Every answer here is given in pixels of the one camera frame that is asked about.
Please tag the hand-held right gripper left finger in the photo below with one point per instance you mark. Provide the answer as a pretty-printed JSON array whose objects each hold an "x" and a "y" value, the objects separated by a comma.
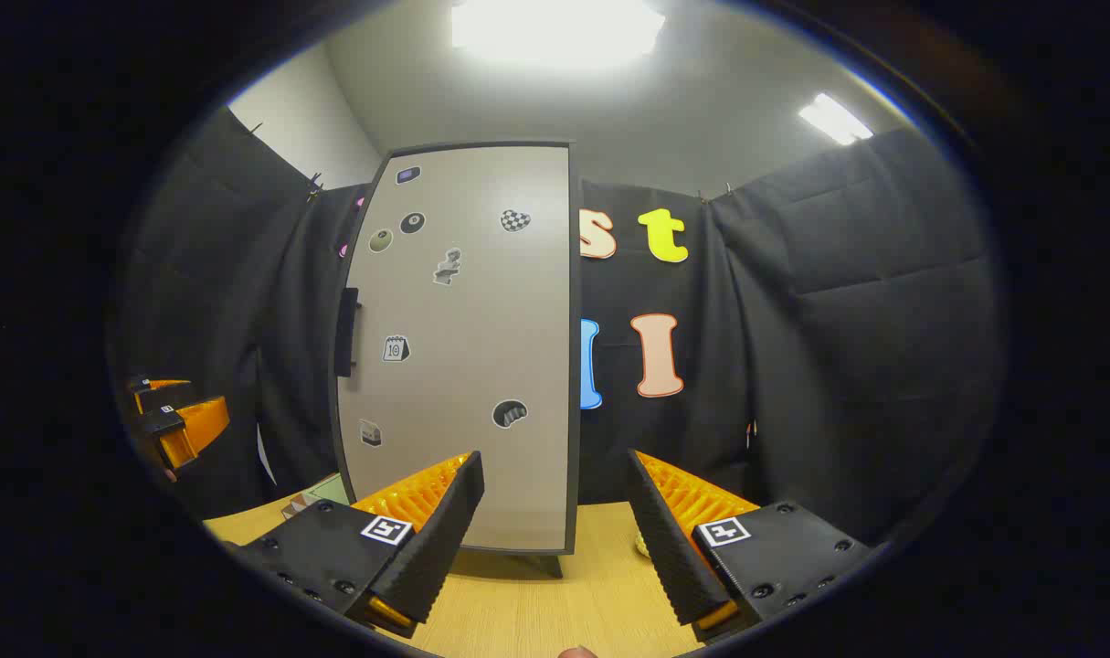
[{"x": 445, "y": 539}]

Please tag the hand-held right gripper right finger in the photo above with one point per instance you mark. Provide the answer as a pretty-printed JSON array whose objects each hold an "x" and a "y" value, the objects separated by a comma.
[{"x": 669, "y": 548}]

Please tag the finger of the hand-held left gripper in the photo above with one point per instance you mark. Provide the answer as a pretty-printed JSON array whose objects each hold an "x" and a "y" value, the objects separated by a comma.
[
  {"x": 166, "y": 391},
  {"x": 194, "y": 429}
]

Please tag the pale green coaster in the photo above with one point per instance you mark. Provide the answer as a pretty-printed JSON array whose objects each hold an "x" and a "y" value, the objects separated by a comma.
[{"x": 329, "y": 491}]

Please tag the beige cabinet door with stickers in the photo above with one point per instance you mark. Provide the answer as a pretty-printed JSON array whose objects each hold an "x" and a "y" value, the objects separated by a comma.
[{"x": 481, "y": 320}]

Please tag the dark grey cabinet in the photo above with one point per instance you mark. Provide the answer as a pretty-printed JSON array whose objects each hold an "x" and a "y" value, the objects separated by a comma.
[{"x": 574, "y": 366}]

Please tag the yellow round bun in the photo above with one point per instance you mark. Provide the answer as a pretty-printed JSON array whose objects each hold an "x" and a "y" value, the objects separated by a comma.
[{"x": 641, "y": 546}]

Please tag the black backdrop cloth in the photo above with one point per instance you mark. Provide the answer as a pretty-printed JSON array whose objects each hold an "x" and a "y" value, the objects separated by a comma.
[{"x": 838, "y": 320}]

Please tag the small ceiling light panel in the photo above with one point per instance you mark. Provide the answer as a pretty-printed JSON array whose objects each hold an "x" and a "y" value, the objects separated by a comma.
[{"x": 833, "y": 119}]

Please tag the large ceiling light panel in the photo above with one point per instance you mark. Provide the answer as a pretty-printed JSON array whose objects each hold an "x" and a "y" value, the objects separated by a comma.
[{"x": 554, "y": 32}]

